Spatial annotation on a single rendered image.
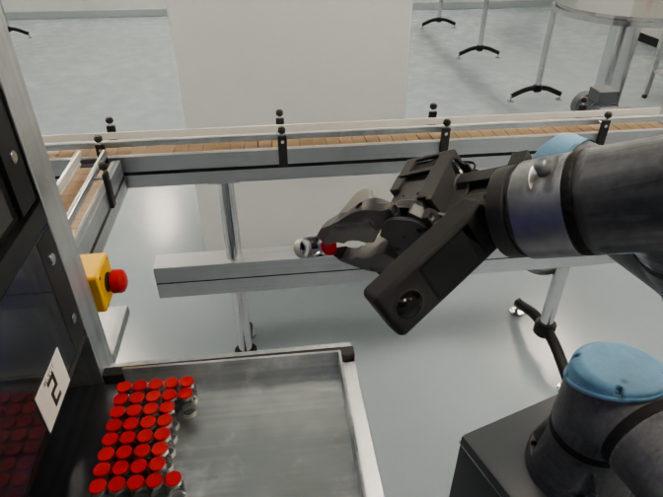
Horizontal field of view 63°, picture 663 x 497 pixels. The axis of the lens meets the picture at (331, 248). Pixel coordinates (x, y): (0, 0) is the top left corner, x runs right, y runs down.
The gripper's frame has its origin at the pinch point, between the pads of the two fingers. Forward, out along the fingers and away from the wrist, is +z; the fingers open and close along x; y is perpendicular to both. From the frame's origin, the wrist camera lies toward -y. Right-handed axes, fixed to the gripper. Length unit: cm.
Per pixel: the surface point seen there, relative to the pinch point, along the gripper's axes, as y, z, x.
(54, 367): -20.1, 33.4, 4.2
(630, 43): 320, 65, -167
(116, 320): -6, 59, -7
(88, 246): 7, 78, 1
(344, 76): 122, 97, -33
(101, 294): -6.3, 47.7, 1.1
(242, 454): -17.2, 24.6, -21.1
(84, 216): 13, 83, 4
